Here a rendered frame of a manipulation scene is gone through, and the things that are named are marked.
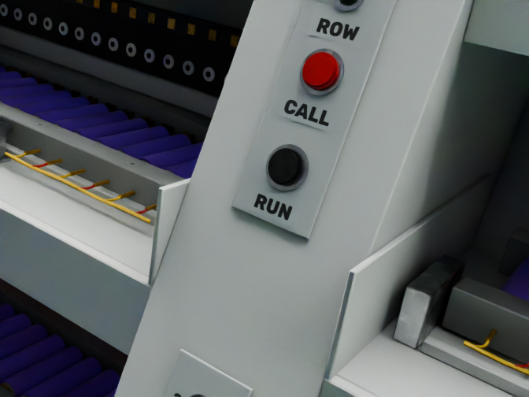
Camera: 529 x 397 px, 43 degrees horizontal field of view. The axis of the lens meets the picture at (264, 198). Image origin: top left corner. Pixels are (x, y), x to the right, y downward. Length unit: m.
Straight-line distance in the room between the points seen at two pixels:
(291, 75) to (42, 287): 0.18
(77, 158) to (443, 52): 0.24
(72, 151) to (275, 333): 0.20
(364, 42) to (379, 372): 0.14
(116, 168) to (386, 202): 0.19
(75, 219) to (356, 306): 0.18
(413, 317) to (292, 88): 0.12
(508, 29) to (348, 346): 0.14
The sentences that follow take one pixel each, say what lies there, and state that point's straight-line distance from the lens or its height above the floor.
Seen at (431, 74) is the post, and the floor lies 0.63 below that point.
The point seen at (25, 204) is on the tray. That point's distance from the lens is 0.40.
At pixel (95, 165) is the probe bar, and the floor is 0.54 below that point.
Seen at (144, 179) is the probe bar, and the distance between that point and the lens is 0.39.
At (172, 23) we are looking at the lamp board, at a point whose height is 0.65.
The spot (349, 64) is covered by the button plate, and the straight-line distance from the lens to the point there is 0.29.
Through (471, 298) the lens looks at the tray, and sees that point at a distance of 0.33.
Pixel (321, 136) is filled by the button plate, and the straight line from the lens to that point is 0.28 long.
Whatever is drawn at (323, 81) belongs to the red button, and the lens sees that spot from 0.28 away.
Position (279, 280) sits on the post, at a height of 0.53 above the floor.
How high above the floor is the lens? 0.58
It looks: 4 degrees down
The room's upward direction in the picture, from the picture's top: 20 degrees clockwise
